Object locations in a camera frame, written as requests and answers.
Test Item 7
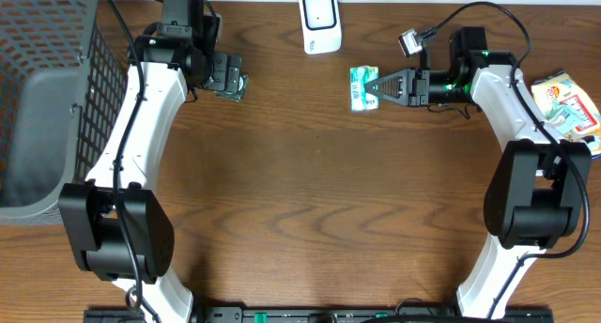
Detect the yellow wet wipes pack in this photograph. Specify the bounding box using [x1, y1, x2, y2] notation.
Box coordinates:
[532, 70, 600, 161]

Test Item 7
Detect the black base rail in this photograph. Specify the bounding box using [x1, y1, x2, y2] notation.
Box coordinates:
[82, 305, 555, 323]

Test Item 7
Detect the dark grey plastic basket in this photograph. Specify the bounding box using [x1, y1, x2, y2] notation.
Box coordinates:
[1, 0, 127, 225]

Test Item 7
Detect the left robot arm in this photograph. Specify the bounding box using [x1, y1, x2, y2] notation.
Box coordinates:
[58, 0, 248, 322]

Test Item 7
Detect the black cable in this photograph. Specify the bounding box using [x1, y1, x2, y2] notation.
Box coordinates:
[420, 1, 591, 319]
[99, 0, 163, 323]

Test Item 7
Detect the right black cable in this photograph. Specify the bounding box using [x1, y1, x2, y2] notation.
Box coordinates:
[420, 1, 591, 319]

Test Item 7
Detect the left black cable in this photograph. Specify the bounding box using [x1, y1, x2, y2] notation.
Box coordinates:
[99, 0, 163, 323]

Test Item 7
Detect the dark green round-label packet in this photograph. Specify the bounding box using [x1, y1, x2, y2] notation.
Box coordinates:
[215, 73, 249, 102]

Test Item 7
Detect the teal white small box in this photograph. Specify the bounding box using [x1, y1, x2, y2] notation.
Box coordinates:
[349, 66, 379, 112]

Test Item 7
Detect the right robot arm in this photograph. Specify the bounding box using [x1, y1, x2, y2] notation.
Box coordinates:
[364, 27, 592, 319]

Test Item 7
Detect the teal snack packet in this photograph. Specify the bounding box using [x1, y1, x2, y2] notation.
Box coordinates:
[547, 100, 581, 133]

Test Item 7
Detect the white barcode scanner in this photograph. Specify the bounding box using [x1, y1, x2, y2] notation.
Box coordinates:
[298, 0, 343, 55]

